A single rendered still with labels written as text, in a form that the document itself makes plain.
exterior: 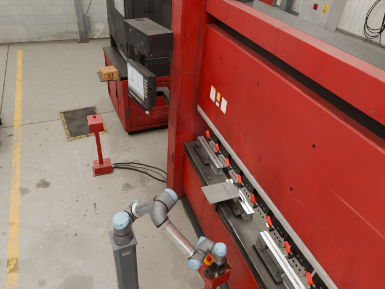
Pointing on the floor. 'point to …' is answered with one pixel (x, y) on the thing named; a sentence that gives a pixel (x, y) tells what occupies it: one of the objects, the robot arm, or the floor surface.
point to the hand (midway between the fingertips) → (215, 275)
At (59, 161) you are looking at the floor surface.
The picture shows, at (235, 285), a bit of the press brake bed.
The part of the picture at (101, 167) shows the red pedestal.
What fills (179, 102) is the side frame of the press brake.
